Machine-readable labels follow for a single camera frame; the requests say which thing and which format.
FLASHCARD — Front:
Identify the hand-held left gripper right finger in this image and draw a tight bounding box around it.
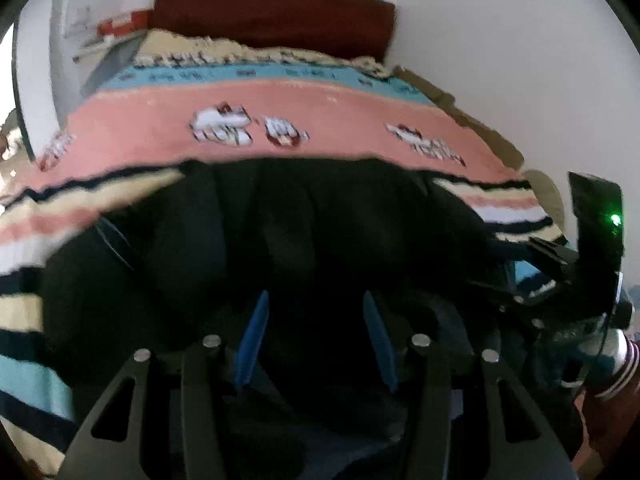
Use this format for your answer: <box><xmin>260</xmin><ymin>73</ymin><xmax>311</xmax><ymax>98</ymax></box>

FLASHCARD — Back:
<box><xmin>362</xmin><ymin>291</ymin><xmax>576</xmax><ymax>480</ymax></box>

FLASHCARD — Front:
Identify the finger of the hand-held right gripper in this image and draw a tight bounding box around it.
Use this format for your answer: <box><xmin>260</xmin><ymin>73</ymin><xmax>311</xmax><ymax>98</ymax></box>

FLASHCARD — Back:
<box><xmin>524</xmin><ymin>236</ymin><xmax>575</xmax><ymax>273</ymax></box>
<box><xmin>467</xmin><ymin>277</ymin><xmax>543</xmax><ymax>313</ymax></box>

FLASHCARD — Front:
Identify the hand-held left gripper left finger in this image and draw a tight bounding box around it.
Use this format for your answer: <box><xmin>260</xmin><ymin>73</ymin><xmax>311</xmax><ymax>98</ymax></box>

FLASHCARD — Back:
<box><xmin>60</xmin><ymin>290</ymin><xmax>271</xmax><ymax>480</ymax></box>

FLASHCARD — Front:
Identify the black hooded padded jacket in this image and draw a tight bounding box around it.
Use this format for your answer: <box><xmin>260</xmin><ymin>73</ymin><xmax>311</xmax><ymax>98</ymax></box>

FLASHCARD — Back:
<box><xmin>40</xmin><ymin>157</ymin><xmax>586</xmax><ymax>480</ymax></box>

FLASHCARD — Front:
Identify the person's right forearm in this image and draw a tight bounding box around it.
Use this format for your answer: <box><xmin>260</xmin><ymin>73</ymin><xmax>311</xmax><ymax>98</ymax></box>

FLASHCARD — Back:
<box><xmin>575</xmin><ymin>330</ymin><xmax>640</xmax><ymax>478</ymax></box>

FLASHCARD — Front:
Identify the olive mattress cover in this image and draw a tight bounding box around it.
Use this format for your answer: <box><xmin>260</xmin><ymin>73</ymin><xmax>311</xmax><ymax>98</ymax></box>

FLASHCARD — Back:
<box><xmin>395</xmin><ymin>65</ymin><xmax>527</xmax><ymax>172</ymax></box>

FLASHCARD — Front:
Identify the pink striped cartoon cat blanket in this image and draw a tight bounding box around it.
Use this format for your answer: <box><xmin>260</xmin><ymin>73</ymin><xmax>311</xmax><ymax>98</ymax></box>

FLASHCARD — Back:
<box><xmin>0</xmin><ymin>27</ymin><xmax>568</xmax><ymax>476</ymax></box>

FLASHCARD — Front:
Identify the grey board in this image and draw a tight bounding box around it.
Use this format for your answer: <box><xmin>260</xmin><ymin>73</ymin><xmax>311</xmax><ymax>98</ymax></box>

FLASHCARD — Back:
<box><xmin>81</xmin><ymin>42</ymin><xmax>142</xmax><ymax>97</ymax></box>

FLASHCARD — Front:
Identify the dark red padded headboard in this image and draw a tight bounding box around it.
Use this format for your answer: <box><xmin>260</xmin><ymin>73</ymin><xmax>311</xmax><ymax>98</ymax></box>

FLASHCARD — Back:
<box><xmin>152</xmin><ymin>0</ymin><xmax>397</xmax><ymax>63</ymax></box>

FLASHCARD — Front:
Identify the red cardboard box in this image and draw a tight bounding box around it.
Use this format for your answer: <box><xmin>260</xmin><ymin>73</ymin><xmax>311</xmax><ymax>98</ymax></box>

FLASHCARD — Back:
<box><xmin>97</xmin><ymin>10</ymin><xmax>151</xmax><ymax>37</ymax></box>

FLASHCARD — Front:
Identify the white wall shelf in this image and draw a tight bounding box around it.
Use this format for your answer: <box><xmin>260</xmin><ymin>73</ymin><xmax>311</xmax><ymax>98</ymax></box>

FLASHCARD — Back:
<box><xmin>72</xmin><ymin>30</ymin><xmax>144</xmax><ymax>64</ymax></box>

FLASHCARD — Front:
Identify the white wall socket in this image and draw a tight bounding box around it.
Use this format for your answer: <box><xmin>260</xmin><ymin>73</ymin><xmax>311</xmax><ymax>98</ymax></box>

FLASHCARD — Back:
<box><xmin>65</xmin><ymin>6</ymin><xmax>94</xmax><ymax>37</ymax></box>

